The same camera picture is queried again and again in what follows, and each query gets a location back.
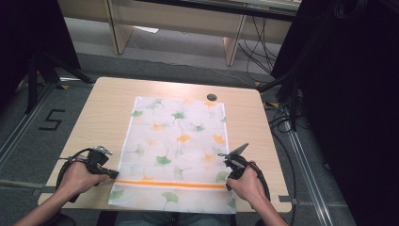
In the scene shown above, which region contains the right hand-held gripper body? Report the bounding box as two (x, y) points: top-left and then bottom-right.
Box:
(217, 142), (252, 181)

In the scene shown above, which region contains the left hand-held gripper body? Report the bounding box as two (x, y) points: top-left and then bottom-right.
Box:
(69, 145), (114, 203)

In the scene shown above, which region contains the white leaf print pillowcase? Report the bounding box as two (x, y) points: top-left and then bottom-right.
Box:
(107, 95), (237, 215)

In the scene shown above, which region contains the person's right hand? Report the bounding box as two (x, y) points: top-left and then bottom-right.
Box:
(226, 161), (268, 205)

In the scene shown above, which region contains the person's left hand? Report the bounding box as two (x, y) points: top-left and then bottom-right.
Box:
(57, 161), (110, 200)

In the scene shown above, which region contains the black tripod stand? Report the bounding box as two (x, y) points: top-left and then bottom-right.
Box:
(257, 70), (304, 133)
(24, 52), (95, 115)

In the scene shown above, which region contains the black curtain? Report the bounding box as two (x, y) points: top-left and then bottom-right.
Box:
(0, 0), (81, 109)
(271, 0), (399, 226)

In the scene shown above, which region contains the light wooden bench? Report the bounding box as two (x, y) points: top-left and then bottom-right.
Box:
(56, 0), (295, 67)

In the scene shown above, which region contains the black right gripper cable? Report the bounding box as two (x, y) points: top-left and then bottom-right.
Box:
(247, 160), (272, 210)

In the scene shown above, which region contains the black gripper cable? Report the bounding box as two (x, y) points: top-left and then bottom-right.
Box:
(55, 147), (96, 191)
(247, 160), (272, 210)

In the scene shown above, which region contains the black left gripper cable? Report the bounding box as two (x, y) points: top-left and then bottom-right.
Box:
(55, 147), (96, 191)

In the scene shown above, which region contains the black floor cables bundle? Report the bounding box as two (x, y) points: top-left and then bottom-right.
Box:
(263, 102), (299, 226)
(237, 15), (279, 77)

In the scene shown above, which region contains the metal floor rail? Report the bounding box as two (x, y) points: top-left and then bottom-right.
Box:
(0, 83), (56, 172)
(283, 121), (336, 226)

